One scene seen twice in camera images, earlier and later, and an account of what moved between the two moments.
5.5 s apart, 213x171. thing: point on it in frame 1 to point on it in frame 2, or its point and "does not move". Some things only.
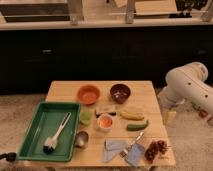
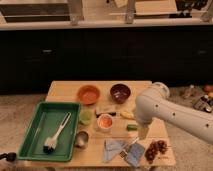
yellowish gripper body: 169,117 to 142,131
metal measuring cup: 81,139 does not move
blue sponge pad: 135,154 does not move
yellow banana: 132,115 does not move
